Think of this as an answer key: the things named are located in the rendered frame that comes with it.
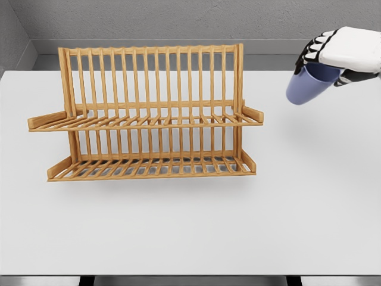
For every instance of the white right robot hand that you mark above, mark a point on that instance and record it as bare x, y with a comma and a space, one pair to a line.
348, 47

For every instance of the blue plastic cup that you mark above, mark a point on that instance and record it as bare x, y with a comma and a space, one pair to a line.
305, 88

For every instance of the wooden two-tier dish rack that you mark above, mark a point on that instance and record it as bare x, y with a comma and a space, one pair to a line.
149, 119

